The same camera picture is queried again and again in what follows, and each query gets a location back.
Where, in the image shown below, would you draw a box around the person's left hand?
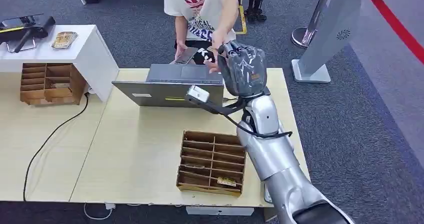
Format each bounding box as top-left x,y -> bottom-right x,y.
204,30 -> 231,74

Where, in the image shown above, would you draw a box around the yellow frame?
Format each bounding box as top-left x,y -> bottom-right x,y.
235,5 -> 248,36

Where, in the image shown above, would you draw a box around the white box under desk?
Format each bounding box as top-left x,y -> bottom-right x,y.
185,205 -> 255,217

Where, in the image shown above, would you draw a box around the white side desk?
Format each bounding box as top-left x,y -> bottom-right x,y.
0,24 -> 120,103

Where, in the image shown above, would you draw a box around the yellow printed card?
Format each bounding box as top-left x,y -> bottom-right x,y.
216,177 -> 237,188

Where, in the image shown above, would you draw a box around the black device with stand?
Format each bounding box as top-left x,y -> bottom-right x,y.
0,13 -> 57,54

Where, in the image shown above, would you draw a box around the stack of cards in tray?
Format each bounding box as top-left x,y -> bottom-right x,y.
51,30 -> 79,50

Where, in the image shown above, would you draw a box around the wooden organizer box with compartments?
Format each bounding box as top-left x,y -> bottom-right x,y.
19,62 -> 88,106

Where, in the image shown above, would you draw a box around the grey laptop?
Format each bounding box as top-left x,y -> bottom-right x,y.
111,63 -> 225,108

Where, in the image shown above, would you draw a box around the wooden card box with dividers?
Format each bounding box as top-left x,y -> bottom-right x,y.
176,130 -> 248,198

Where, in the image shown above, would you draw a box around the round metal stanchion base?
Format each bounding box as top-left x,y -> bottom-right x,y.
291,27 -> 314,49

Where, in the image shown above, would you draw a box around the black robot legs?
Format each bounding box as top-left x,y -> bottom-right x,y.
244,0 -> 268,22

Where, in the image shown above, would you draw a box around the grey kiosk stand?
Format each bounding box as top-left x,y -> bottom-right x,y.
291,0 -> 365,84

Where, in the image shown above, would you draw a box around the dark smartphone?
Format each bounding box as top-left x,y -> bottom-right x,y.
174,46 -> 200,65

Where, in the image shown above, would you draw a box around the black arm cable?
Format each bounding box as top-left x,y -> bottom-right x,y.
220,111 -> 294,139

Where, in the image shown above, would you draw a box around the person's right hand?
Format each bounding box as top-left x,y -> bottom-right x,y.
174,41 -> 190,60

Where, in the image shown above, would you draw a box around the white cable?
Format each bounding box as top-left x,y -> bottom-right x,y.
83,202 -> 116,221

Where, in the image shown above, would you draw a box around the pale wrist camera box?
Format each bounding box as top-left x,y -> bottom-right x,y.
186,84 -> 211,104

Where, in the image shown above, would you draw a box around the black power cable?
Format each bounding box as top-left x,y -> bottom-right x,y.
23,92 -> 90,203

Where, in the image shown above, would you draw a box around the person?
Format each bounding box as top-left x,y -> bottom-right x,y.
162,0 -> 240,74

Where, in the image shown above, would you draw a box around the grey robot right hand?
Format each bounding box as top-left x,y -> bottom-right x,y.
216,40 -> 269,99

